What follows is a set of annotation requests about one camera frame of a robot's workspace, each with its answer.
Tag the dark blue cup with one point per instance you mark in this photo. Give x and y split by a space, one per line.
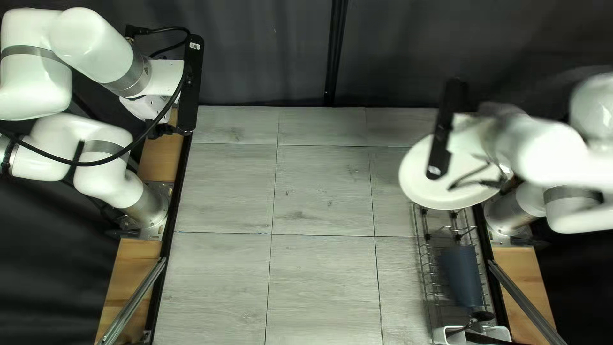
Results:
462 275

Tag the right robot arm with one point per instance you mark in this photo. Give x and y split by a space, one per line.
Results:
550 143

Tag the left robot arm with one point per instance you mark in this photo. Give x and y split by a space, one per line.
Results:
91 43

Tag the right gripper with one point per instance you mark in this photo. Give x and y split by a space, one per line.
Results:
479 132

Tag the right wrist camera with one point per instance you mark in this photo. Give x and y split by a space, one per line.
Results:
443 129

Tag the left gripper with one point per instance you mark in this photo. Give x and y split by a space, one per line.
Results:
165 76

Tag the white cutlery holder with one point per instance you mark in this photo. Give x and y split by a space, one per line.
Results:
452 335

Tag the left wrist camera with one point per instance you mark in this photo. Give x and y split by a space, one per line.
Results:
191 86

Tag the pale round plate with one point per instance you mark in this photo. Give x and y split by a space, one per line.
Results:
431 187

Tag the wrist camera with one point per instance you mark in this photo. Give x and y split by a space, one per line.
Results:
443 129
191 86

